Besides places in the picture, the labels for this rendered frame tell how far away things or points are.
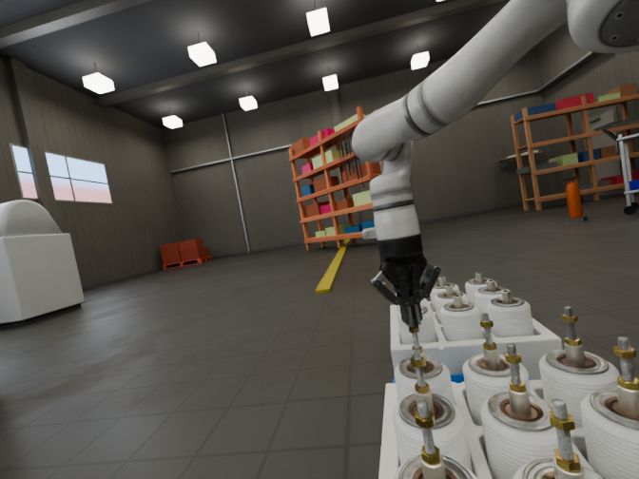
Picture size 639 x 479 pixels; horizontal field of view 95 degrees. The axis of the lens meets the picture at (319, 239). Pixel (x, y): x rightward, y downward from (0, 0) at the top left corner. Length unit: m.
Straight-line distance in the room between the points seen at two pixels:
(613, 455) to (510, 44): 0.48
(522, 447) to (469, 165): 11.34
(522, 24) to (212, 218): 12.06
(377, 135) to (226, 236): 11.65
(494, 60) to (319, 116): 11.23
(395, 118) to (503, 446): 0.45
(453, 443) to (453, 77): 0.45
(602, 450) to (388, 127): 0.49
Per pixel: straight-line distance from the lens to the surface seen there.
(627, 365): 0.52
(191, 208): 12.72
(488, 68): 0.44
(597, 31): 0.37
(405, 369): 0.59
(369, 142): 0.50
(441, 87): 0.44
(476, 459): 0.55
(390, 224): 0.50
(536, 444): 0.48
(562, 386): 0.62
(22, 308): 4.84
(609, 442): 0.53
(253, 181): 11.69
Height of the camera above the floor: 0.53
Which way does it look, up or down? 3 degrees down
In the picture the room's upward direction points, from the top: 10 degrees counter-clockwise
